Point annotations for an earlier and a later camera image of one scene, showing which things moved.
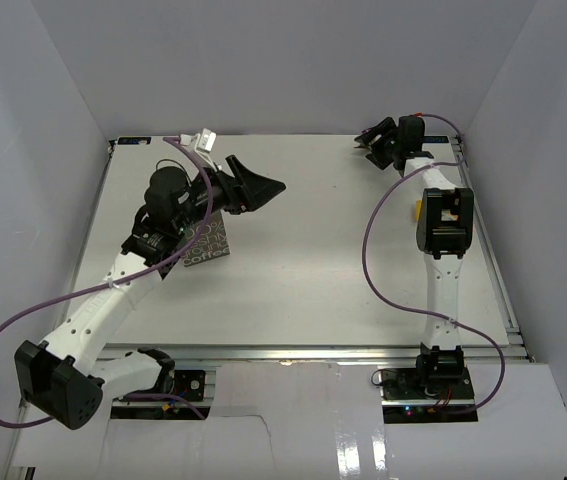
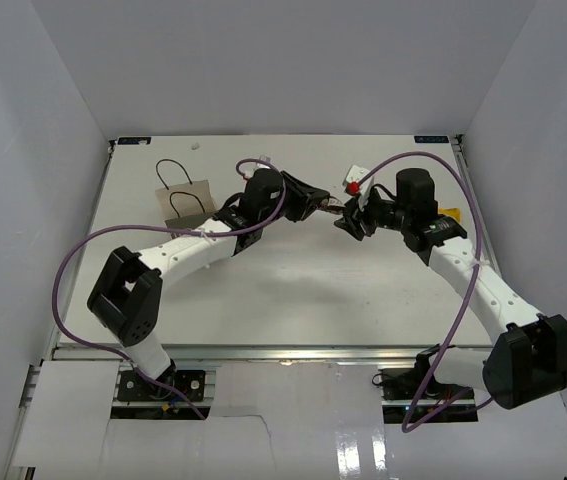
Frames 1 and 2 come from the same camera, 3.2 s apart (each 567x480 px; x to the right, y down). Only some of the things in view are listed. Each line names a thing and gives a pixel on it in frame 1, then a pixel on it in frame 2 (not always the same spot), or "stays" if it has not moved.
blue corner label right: x=435 y=139 stays
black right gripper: x=389 y=129 -> x=353 y=213
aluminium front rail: x=256 y=355 stays
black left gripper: x=253 y=191 -> x=306 y=202
